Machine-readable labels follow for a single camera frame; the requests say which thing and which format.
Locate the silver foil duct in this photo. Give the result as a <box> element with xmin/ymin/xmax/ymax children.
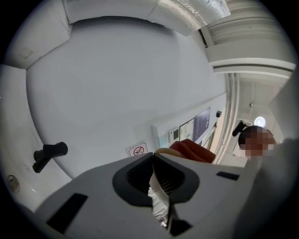
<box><xmin>149</xmin><ymin>0</ymin><xmax>231</xmax><ymax>27</ymax></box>

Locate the round ceiling light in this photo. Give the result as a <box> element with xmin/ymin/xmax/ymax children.
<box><xmin>254</xmin><ymin>116</ymin><xmax>266</xmax><ymax>128</ymax></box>

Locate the person's head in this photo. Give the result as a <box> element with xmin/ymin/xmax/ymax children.
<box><xmin>238</xmin><ymin>125</ymin><xmax>276</xmax><ymax>163</ymax></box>

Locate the white paper notice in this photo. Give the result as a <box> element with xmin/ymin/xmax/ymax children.
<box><xmin>179</xmin><ymin>118</ymin><xmax>195</xmax><ymax>142</ymax></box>

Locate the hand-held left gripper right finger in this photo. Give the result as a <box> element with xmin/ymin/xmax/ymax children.
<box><xmin>154</xmin><ymin>152</ymin><xmax>249</xmax><ymax>239</ymax></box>

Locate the black head-worn camera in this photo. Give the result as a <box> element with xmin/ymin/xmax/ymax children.
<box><xmin>232</xmin><ymin>121</ymin><xmax>246</xmax><ymax>137</ymax></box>

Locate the dark blue poster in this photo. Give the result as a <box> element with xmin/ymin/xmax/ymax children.
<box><xmin>193</xmin><ymin>107</ymin><xmax>211</xmax><ymax>143</ymax></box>

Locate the pale green wall notice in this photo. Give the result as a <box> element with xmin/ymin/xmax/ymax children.
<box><xmin>158</xmin><ymin>133</ymin><xmax>171</xmax><ymax>148</ymax></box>

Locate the no-smoking sign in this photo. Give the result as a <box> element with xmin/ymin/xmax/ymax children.
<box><xmin>126</xmin><ymin>140</ymin><xmax>149</xmax><ymax>157</ymax></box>

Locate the red cloth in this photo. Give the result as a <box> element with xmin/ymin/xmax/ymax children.
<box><xmin>169</xmin><ymin>138</ymin><xmax>217</xmax><ymax>164</ymax></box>

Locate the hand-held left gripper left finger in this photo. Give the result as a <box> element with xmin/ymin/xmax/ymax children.
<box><xmin>34</xmin><ymin>152</ymin><xmax>168</xmax><ymax>239</ymax></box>

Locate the round ceiling detector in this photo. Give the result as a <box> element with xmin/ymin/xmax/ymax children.
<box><xmin>7</xmin><ymin>175</ymin><xmax>20</xmax><ymax>192</ymax></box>

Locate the white wall thermostat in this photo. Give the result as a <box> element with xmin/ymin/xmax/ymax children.
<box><xmin>169</xmin><ymin>127</ymin><xmax>180</xmax><ymax>141</ymax></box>

